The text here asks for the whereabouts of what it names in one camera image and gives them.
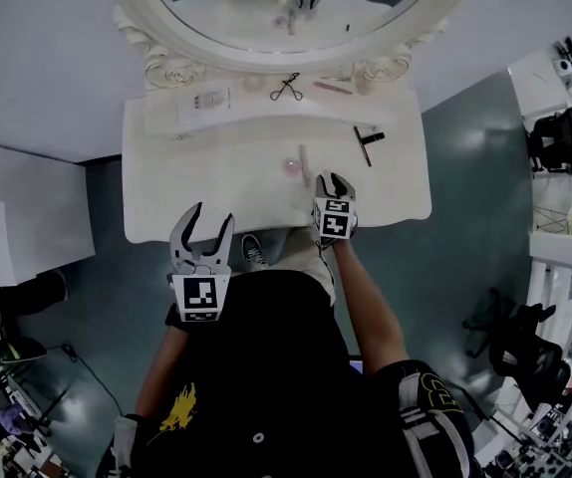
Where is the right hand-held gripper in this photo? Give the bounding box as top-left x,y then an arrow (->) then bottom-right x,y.
310,170 -> 360,249

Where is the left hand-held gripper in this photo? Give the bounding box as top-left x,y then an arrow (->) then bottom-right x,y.
168,201 -> 237,325

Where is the pink slim tube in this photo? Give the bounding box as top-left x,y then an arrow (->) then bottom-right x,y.
298,143 -> 313,188

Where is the pink round compact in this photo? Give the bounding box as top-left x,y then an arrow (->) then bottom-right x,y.
280,155 -> 306,179

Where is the black makeup pencil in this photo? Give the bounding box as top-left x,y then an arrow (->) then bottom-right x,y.
353,125 -> 374,168

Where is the pink pen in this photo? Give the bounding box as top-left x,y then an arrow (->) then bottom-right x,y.
312,81 -> 355,97

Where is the black eyelash curler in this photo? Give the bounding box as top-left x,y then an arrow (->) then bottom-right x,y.
268,72 -> 304,104

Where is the white product box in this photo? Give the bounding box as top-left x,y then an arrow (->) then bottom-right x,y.
173,86 -> 235,124

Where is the person's left forearm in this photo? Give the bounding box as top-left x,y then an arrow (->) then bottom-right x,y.
134,324 -> 190,417

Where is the person's right forearm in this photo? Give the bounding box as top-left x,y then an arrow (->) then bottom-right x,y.
333,239 -> 411,376

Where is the white vanity table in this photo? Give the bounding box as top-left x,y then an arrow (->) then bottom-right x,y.
121,89 -> 432,245

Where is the person's dark sneaker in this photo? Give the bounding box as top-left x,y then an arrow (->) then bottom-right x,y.
240,233 -> 271,272

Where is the person's black shirt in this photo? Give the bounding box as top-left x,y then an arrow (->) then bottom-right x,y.
95,269 -> 476,478

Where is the white low cabinet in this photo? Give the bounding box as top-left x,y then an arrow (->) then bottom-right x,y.
0,139 -> 97,288

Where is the oval white framed mirror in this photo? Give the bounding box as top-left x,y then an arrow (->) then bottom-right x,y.
109,0 -> 481,92

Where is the white office desk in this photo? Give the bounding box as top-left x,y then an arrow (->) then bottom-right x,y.
507,26 -> 572,119

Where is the white baluster railing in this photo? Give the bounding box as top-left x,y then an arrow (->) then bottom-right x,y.
527,231 -> 572,328

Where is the toppled black office chair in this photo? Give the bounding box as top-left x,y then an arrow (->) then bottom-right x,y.
461,288 -> 572,403

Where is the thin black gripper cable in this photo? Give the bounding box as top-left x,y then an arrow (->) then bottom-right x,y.
318,239 -> 337,288

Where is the black wrist strap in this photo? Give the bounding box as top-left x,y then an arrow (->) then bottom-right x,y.
164,302 -> 191,334

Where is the black floor cable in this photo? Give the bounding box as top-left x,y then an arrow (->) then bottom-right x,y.
60,343 -> 124,413

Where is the grey backpack strap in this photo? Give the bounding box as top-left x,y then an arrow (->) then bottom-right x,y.
398,370 -> 472,478
110,413 -> 139,473

